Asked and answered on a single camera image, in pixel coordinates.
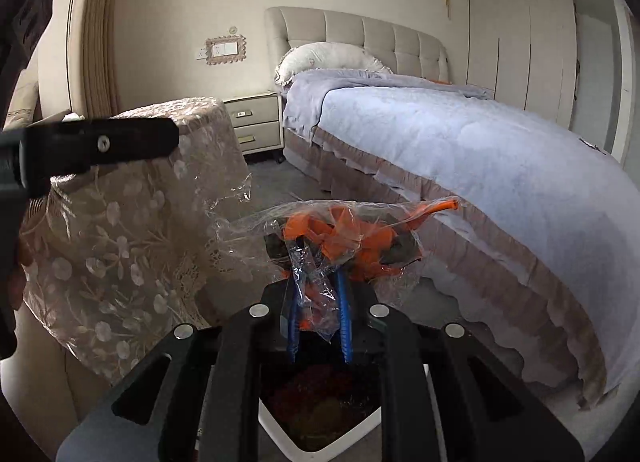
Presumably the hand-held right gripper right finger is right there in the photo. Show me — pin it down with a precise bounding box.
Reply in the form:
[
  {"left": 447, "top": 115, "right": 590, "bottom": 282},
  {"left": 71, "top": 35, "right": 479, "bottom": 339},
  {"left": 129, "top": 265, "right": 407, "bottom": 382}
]
[{"left": 335, "top": 264, "right": 586, "bottom": 462}]

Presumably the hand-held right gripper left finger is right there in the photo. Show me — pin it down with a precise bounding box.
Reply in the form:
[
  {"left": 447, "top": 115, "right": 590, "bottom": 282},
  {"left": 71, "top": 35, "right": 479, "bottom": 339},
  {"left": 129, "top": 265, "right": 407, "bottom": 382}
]
[{"left": 55, "top": 237, "right": 307, "bottom": 462}]

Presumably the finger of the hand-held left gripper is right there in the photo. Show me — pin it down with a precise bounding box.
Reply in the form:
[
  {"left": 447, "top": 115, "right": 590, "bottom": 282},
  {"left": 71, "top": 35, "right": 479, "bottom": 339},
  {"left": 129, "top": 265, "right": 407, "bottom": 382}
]
[{"left": 22, "top": 117, "right": 181, "bottom": 198}]

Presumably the clear orange-label plastic wrapper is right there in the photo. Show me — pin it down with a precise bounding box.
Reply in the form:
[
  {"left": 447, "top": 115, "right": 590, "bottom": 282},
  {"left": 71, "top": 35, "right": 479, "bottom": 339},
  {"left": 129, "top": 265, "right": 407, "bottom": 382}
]
[{"left": 215, "top": 197, "right": 461, "bottom": 343}]

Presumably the white trash bin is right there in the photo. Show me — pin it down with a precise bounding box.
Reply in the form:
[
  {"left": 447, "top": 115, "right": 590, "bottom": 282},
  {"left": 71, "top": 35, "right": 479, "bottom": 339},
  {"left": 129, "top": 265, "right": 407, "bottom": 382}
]
[{"left": 257, "top": 364, "right": 431, "bottom": 454}]

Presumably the beige cushion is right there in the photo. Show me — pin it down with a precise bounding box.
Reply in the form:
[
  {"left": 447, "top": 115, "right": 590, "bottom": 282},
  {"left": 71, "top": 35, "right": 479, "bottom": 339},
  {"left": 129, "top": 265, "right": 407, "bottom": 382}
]
[{"left": 2, "top": 69, "right": 41, "bottom": 130}]

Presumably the round table with embroidered cloth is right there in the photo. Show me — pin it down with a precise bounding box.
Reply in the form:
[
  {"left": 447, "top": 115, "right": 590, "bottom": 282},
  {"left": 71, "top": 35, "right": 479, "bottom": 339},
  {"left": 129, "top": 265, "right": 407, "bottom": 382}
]
[{"left": 20, "top": 98, "right": 256, "bottom": 388}]

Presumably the cream nightstand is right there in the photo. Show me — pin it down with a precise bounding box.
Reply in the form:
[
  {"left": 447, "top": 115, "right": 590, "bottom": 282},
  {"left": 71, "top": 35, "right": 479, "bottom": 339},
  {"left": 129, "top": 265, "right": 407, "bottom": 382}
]
[{"left": 222, "top": 91, "right": 286, "bottom": 158}]

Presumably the bed with grey bedding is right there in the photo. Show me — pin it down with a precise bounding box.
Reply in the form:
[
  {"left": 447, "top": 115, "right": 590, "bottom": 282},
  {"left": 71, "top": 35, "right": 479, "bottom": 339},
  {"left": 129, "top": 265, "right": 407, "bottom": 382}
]
[{"left": 282, "top": 69, "right": 633, "bottom": 410}]

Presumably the white ruffled pillow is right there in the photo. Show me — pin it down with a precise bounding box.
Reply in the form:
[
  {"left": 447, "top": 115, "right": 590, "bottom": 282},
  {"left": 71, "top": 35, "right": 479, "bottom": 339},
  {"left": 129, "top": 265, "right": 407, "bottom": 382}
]
[{"left": 274, "top": 42, "right": 393, "bottom": 88}]

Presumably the beige tufted headboard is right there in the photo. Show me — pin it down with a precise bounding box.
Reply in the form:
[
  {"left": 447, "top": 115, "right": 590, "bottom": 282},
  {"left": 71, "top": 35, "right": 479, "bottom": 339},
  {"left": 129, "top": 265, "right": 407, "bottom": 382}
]
[{"left": 265, "top": 6, "right": 449, "bottom": 88}]

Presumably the beige wardrobe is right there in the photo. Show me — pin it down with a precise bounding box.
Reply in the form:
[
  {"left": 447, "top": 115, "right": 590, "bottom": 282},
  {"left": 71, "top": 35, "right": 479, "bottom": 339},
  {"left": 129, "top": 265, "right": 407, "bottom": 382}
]
[{"left": 465, "top": 0, "right": 631, "bottom": 153}]

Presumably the framed wall switch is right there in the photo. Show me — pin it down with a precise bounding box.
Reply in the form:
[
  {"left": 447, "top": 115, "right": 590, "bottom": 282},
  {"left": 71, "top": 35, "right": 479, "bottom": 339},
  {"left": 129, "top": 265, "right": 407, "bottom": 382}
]
[{"left": 205, "top": 34, "right": 249, "bottom": 65}]

